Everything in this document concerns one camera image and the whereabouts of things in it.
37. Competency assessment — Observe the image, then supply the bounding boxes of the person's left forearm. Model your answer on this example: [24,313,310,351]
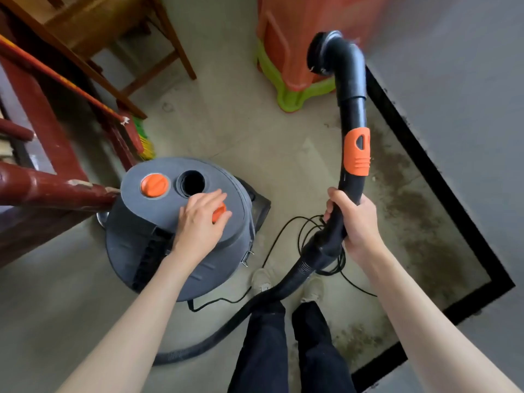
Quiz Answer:
[57,253,206,393]

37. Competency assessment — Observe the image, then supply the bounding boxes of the black vacuum hose with handle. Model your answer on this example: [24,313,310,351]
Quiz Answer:
[154,30,371,365]

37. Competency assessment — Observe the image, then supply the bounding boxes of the person's right hand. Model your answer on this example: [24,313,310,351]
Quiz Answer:
[323,188,386,271]

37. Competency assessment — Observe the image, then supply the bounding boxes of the person's black trousers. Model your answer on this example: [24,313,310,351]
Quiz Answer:
[228,300,357,393]

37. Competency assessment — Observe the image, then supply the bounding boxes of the dark red wooden railing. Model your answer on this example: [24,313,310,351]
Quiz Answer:
[0,53,144,267]

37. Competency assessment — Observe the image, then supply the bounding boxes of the wooden chair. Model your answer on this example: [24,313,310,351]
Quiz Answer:
[0,0,198,120]

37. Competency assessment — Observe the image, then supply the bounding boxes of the person's right forearm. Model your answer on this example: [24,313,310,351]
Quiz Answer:
[356,249,521,393]

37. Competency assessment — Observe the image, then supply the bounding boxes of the black power cable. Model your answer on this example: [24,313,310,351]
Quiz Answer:
[187,213,379,313]

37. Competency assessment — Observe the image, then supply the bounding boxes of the grey shoe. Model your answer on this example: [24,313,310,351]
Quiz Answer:
[249,268,275,296]
[299,276,325,305]

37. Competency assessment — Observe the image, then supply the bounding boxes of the tiled floor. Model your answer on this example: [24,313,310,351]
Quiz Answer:
[0,0,517,393]

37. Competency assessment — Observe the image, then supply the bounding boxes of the grey vacuum cleaner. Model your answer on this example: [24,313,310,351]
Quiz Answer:
[105,156,273,303]

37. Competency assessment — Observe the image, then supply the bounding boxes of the red handled broom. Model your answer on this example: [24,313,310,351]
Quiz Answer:
[0,32,157,160]

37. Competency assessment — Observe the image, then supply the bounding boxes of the person's left hand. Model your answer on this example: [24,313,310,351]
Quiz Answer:
[170,189,234,267]

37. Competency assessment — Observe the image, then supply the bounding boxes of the brown sawdust dirt patch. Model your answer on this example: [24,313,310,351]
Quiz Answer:
[327,118,492,367]

